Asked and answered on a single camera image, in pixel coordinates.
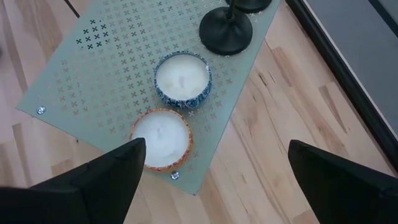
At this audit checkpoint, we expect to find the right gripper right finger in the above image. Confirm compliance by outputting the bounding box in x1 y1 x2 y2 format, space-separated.
287 139 398 224

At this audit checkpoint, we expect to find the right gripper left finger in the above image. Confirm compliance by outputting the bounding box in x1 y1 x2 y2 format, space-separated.
0 137 147 224

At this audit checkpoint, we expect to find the orange patterned candle tin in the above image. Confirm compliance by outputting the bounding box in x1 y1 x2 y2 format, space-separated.
129 107 194 173

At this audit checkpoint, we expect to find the blue patterned candle tin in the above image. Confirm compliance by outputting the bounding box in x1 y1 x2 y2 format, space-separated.
154 50 213 110

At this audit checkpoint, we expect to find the black candlestick base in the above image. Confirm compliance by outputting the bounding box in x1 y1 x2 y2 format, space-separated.
198 0 254 57

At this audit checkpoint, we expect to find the black metal candlestick holder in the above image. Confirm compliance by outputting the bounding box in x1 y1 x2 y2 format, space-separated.
224 0 273 14

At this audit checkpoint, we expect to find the green perforated metal shelf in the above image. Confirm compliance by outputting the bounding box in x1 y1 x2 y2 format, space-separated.
15 0 282 196

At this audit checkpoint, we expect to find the black aluminium table frame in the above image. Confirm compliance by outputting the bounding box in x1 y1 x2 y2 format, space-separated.
285 0 398 172

